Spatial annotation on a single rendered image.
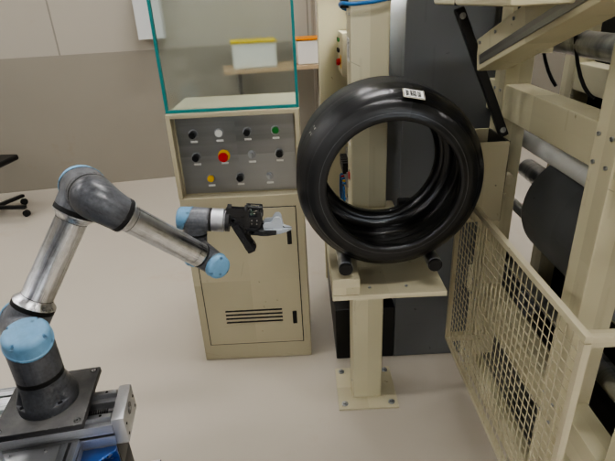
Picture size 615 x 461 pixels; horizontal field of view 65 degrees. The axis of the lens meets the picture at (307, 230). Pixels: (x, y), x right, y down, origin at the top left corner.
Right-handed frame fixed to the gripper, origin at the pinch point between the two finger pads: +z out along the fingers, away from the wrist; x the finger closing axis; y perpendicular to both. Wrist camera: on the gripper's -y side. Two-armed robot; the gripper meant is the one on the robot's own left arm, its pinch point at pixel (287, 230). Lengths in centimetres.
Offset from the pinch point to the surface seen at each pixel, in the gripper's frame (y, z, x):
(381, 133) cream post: 27.7, 30.9, 25.6
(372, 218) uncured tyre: -0.3, 29.8, 14.7
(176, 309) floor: -108, -63, 106
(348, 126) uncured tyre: 37.6, 14.4, -11.5
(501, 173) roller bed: 18, 74, 19
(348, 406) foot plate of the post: -95, 33, 20
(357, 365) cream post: -76, 35, 26
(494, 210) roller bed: 4, 75, 19
